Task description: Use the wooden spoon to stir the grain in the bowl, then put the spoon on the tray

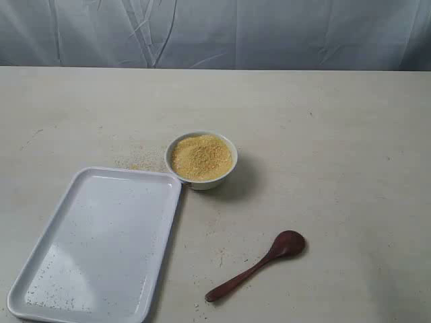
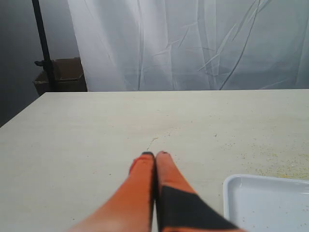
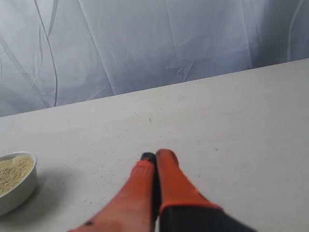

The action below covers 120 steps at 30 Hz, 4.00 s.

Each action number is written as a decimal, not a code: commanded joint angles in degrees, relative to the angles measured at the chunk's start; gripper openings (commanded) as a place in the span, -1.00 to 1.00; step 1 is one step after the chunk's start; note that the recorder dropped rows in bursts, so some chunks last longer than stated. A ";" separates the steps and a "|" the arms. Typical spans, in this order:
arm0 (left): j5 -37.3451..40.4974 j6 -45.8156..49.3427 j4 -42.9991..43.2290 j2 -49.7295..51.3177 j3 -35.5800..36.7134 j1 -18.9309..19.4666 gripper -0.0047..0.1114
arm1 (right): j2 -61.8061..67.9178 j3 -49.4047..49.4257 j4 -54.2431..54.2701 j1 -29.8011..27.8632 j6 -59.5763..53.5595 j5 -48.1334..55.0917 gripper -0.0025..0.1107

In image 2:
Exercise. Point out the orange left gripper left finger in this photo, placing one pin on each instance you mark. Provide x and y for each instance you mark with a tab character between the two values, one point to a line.
130	209

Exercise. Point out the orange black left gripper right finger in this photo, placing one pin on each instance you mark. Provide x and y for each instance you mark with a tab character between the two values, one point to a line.
179	207

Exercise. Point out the white rectangular plastic tray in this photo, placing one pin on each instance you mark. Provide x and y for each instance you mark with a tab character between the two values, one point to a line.
266	204

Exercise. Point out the brown cardboard box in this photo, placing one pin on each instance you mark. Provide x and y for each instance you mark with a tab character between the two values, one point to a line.
69	77

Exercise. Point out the white backdrop curtain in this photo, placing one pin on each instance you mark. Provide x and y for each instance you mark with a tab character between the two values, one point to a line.
160	45

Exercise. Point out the black metal stand pole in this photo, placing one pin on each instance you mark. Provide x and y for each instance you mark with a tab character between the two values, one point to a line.
46	63

